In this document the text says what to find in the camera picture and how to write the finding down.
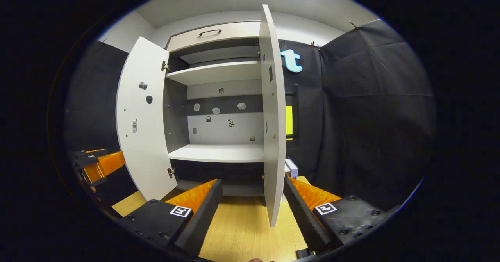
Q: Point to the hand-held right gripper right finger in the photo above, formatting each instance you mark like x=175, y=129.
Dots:
x=304, y=223

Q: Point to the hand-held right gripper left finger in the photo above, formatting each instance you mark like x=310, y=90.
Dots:
x=203, y=223

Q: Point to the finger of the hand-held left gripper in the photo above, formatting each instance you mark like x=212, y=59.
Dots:
x=93, y=172
x=113, y=162

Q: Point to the white shoe cabinet door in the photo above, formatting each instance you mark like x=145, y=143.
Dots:
x=273, y=156
x=144, y=156

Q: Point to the white double-door shoe cabinet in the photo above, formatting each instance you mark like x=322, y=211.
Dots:
x=218, y=152

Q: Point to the white printed box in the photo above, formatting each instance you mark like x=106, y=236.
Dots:
x=292, y=170

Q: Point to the black backdrop cloth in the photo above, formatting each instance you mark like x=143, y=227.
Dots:
x=371, y=137

